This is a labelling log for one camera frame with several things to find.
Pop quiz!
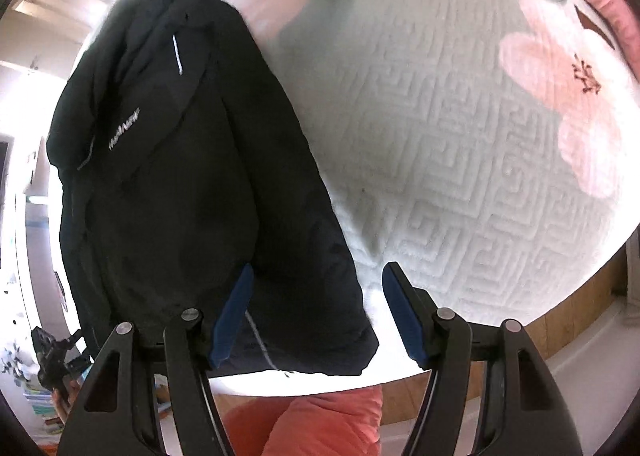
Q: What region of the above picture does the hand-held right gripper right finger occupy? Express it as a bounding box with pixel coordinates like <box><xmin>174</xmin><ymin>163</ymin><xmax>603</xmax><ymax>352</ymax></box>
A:
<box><xmin>381</xmin><ymin>262</ymin><xmax>583</xmax><ymax>456</ymax></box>

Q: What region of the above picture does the person's left hand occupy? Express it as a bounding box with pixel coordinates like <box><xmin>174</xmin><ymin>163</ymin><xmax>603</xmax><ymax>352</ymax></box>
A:
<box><xmin>50</xmin><ymin>377</ymin><xmax>85</xmax><ymax>426</ymax></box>

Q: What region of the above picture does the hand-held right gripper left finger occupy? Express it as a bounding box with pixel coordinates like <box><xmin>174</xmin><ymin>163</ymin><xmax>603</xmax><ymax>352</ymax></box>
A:
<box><xmin>59</xmin><ymin>263</ymin><xmax>256</xmax><ymax>456</ymax></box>

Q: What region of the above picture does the black hooded jacket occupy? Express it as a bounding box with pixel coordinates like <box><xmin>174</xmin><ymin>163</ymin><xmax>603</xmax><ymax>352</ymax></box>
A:
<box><xmin>46</xmin><ymin>0</ymin><xmax>379</xmax><ymax>378</ymax></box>

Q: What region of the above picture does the stack of books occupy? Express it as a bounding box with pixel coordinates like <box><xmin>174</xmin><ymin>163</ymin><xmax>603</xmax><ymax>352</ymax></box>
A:
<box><xmin>22</xmin><ymin>376</ymin><xmax>66</xmax><ymax>443</ymax></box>

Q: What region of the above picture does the floral quilted bed sheet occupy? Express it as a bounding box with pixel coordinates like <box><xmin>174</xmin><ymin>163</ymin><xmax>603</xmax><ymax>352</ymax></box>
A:
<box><xmin>210</xmin><ymin>0</ymin><xmax>640</xmax><ymax>387</ymax></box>

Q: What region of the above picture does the orange cushion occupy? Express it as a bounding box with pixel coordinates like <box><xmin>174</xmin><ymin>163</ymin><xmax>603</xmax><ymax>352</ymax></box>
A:
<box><xmin>220</xmin><ymin>385</ymin><xmax>384</xmax><ymax>456</ymax></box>

